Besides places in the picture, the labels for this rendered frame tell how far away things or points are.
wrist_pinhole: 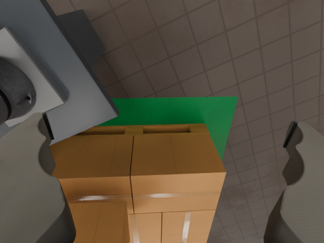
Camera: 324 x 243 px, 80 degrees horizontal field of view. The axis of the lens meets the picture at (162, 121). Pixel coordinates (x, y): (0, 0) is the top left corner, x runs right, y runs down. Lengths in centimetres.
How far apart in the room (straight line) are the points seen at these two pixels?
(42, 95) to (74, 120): 13
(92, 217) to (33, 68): 73
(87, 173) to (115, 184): 18
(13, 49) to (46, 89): 13
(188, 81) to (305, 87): 94
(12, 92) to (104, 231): 70
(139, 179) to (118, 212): 26
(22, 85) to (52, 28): 18
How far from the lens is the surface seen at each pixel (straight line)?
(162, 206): 149
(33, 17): 68
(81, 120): 76
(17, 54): 70
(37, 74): 69
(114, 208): 112
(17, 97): 68
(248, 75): 162
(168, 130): 166
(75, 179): 132
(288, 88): 184
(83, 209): 115
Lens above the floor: 135
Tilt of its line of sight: 56 degrees down
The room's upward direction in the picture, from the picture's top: 173 degrees clockwise
